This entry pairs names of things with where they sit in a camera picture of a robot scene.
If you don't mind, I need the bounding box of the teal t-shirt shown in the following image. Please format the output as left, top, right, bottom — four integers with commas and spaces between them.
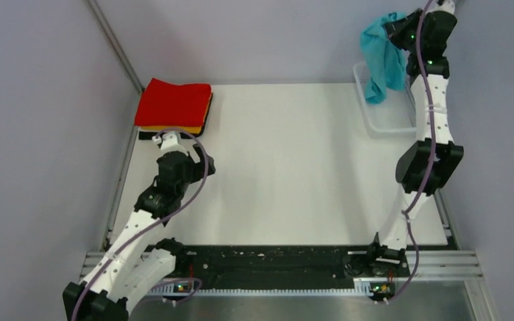
359, 11, 406, 104

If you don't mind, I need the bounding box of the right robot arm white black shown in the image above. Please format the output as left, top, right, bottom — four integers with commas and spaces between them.
365, 2, 464, 276

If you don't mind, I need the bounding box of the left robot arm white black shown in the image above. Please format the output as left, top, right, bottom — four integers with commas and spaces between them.
62, 141, 216, 320

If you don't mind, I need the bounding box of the red folded t-shirt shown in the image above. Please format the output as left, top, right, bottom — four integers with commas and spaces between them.
135, 78, 213, 128

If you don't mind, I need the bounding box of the white plastic basket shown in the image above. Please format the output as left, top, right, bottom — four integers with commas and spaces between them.
353, 62, 416, 138

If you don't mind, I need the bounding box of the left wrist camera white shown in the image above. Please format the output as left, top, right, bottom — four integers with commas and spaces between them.
152, 131, 185, 154

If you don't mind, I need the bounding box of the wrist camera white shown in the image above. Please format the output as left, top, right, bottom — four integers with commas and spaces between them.
431, 0, 456, 15
152, 131, 185, 154

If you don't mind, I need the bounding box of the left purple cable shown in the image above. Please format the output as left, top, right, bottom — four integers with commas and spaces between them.
70, 128, 209, 321

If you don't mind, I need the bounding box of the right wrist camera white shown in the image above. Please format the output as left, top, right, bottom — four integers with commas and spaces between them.
431, 0, 456, 15

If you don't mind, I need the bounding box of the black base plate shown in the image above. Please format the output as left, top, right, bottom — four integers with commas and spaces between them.
170, 245, 410, 290

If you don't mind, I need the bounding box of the left corner metal post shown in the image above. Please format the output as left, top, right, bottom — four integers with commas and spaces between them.
84, 0, 145, 94

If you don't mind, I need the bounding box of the white cable duct strip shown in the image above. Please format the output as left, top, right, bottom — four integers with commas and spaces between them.
145, 282, 374, 298

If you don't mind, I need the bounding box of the aluminium rail frame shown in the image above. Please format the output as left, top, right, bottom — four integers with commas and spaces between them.
78, 250, 484, 281

